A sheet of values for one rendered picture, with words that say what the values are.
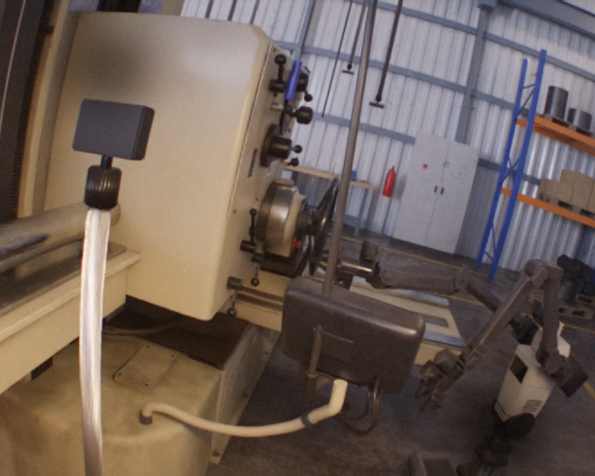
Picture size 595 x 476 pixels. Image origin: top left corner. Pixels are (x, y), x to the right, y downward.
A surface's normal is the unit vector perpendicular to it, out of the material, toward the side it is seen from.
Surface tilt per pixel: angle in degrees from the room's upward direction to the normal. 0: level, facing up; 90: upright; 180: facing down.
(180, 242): 90
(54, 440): 90
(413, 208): 90
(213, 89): 90
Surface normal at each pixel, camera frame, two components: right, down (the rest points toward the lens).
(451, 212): -0.11, 0.22
